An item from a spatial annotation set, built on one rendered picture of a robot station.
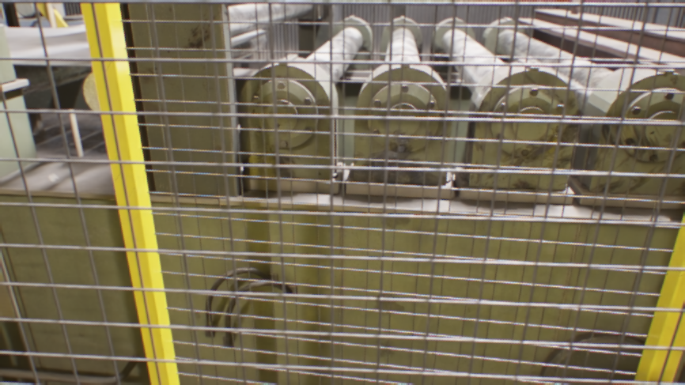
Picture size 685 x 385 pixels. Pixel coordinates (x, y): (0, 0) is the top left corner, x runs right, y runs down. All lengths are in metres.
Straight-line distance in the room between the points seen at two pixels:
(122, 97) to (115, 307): 0.97
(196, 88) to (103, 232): 0.59
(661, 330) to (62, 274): 1.70
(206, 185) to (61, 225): 0.53
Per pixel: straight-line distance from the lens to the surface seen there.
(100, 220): 1.73
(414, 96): 1.37
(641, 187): 1.62
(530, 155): 1.46
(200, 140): 1.46
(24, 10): 8.10
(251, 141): 1.49
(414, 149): 1.41
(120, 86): 1.07
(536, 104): 1.42
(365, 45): 3.42
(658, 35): 2.14
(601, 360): 1.77
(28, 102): 4.39
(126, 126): 1.09
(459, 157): 3.58
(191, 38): 1.41
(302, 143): 1.46
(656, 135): 1.53
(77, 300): 1.95
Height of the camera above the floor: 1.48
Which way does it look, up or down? 23 degrees down
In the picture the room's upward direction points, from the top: straight up
